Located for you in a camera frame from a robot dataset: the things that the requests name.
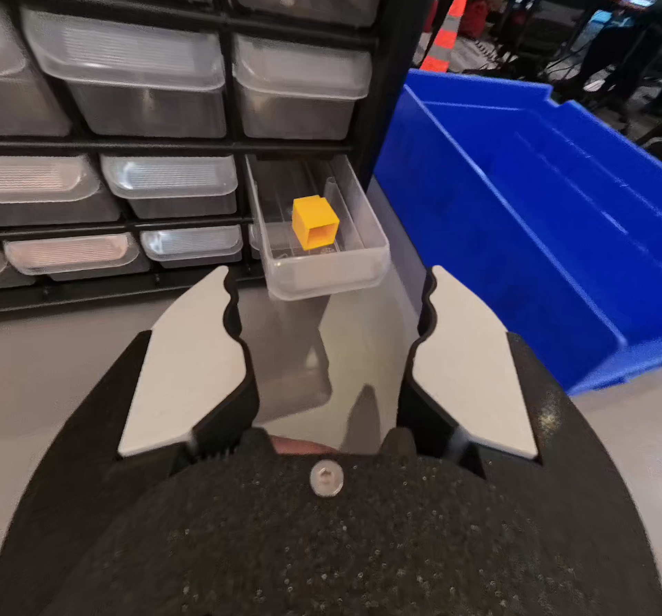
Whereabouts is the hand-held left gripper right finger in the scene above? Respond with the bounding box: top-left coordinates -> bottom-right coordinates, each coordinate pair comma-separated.
396,265 -> 540,468

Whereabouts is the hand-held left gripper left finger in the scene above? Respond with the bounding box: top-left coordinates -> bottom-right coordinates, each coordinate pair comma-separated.
117,265 -> 261,461

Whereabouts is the blue plastic bin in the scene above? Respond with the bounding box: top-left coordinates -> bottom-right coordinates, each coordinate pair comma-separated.
372,69 -> 662,395

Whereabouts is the clear plastic drawer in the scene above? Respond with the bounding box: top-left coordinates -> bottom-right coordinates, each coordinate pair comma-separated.
244,155 -> 391,302

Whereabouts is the yellow cube block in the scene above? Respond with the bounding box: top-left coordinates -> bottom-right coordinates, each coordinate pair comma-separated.
291,194 -> 341,252

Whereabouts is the black drawer cabinet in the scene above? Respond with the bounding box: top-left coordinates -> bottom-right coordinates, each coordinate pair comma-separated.
0,0 -> 451,311

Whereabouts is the red box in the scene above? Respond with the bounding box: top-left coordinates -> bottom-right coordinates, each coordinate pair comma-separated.
460,0 -> 494,40

